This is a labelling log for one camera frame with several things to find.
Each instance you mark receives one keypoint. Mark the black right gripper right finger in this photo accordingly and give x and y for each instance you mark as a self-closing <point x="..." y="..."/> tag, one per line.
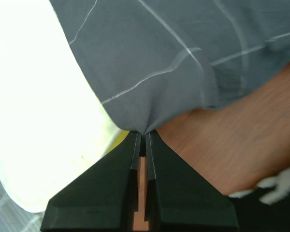
<point x="180" y="199"/>

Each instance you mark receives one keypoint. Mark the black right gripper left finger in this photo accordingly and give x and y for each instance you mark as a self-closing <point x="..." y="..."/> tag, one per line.
<point x="104" y="197"/>

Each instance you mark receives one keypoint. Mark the cream yellow-edged pillow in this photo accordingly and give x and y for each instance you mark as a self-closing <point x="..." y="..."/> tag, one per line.
<point x="60" y="62"/>

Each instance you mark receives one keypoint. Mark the grey checked pillowcase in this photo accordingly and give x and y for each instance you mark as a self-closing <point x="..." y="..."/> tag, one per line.
<point x="186" y="55"/>

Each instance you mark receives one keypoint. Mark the zebra print blanket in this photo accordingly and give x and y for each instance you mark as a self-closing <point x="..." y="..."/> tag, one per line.
<point x="265" y="208"/>

